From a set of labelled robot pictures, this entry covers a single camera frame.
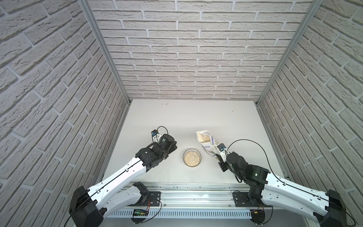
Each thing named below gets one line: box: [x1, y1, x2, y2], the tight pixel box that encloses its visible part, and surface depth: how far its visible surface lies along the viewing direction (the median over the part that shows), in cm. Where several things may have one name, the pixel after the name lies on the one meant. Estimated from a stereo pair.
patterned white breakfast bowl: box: [182, 148, 202, 168], surface depth 86 cm
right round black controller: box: [249, 209, 266, 225], surface depth 72 cm
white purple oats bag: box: [196, 130, 219, 161], surface depth 73 cm
